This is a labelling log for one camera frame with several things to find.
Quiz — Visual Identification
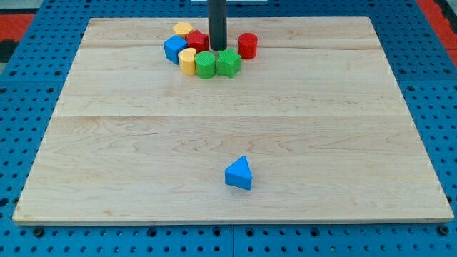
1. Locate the red star block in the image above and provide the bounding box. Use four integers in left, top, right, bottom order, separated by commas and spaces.
185, 29, 209, 53

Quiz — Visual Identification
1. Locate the yellow hexagon block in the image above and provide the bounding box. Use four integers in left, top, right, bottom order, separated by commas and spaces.
173, 22, 194, 39

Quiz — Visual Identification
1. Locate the yellow heart block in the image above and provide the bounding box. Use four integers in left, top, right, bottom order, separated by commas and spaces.
178, 48, 197, 76

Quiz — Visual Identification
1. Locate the light wooden board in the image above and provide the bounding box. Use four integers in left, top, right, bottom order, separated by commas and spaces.
13, 16, 454, 226

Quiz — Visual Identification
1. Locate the red cylinder block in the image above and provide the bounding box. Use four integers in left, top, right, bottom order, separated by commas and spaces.
238, 32, 258, 59

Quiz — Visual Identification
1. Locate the blue triangle block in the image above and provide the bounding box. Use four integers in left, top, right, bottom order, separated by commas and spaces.
224, 156, 253, 191

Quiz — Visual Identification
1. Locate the blue cube block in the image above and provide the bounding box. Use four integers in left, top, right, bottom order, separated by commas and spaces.
164, 35, 188, 64

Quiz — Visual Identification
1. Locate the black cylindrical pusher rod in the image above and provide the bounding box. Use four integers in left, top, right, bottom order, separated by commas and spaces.
207, 0, 227, 51

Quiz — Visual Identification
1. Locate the green star block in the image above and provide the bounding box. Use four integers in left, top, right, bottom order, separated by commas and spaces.
216, 49, 241, 78

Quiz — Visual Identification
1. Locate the green cylinder block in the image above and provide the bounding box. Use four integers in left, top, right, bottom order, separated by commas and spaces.
195, 51, 216, 79

